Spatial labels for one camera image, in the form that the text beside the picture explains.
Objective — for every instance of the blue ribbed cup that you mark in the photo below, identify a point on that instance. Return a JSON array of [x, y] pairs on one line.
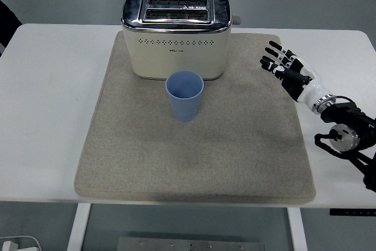
[[185, 98]]

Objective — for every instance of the white power adapter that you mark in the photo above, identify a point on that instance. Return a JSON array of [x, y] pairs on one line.
[[8, 245]]

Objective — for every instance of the black table control panel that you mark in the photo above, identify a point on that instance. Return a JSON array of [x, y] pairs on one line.
[[352, 212]]

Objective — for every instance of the white table leg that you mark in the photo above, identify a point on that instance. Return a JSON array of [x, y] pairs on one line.
[[77, 227], [297, 229]]

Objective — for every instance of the person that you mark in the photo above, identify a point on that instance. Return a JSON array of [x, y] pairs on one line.
[[7, 21]]

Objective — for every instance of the beige fabric mat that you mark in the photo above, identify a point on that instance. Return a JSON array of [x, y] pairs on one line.
[[188, 151]]

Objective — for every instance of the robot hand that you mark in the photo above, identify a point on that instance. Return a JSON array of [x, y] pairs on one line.
[[308, 89]]

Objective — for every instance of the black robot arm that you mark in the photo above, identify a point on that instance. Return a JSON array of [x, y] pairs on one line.
[[349, 127]]

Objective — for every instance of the cream and chrome toaster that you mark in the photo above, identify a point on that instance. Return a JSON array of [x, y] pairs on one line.
[[176, 48]]

